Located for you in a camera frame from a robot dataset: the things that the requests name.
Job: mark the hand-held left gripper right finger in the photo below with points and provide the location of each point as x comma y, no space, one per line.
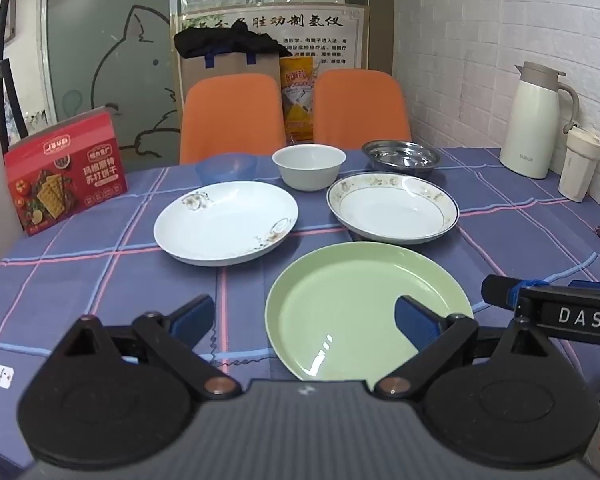
417,322

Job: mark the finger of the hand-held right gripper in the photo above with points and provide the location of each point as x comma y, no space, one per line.
595,285
500,292

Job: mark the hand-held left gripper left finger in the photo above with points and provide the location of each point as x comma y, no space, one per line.
192,319

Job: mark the green plate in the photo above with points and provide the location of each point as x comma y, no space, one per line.
340,300

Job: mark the white floral plate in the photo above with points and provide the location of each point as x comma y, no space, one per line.
225,225

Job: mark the gold-rimmed floral plate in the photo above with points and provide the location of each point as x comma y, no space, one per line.
390,212

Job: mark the blue plastic bowl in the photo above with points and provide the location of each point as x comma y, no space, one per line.
225,167

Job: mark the stainless steel bowl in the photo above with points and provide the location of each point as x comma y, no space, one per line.
400,157

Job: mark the white ceramic bowl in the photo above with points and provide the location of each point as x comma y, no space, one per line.
307,172

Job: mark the blue checked tablecloth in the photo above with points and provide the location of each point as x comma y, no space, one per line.
105,280

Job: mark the white tumbler cup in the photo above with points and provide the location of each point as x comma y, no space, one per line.
577,165

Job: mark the white thermos jug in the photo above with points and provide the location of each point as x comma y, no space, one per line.
530,120

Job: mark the red cracker box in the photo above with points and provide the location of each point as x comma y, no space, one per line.
65,180

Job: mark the white tablecloth tag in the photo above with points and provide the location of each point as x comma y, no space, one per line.
2,376

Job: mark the orange chair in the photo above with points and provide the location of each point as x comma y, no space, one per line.
230,120
360,110

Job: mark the yellow plastic bag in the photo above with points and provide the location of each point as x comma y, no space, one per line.
297,110

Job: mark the cardboard box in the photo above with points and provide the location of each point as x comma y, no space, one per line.
230,66

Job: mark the black cloth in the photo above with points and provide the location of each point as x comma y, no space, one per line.
220,40

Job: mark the frosted glass panel cat drawing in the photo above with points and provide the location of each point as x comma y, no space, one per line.
105,50

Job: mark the framed text poster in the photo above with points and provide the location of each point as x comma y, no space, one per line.
330,35

